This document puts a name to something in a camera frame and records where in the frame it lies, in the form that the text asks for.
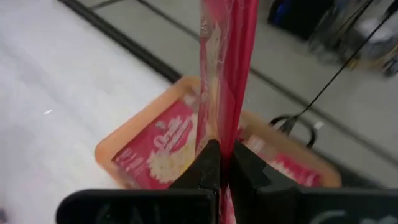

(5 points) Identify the dark equipment pile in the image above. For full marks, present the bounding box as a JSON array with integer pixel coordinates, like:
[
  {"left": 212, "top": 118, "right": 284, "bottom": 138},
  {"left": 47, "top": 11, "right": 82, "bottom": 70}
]
[{"left": 267, "top": 0, "right": 398, "bottom": 77}]

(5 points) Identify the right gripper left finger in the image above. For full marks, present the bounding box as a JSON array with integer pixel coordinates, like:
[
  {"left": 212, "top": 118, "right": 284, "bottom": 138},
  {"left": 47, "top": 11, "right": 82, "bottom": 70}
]
[{"left": 55, "top": 139, "right": 222, "bottom": 224}]

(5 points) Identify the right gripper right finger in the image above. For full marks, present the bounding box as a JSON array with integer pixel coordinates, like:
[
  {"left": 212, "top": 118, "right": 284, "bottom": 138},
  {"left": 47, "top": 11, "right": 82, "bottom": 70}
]
[{"left": 229, "top": 139, "right": 398, "bottom": 224}]

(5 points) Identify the black looped floor cable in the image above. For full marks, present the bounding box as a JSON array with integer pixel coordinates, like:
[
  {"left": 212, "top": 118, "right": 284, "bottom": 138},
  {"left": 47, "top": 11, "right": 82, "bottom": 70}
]
[{"left": 269, "top": 0, "right": 398, "bottom": 149}]

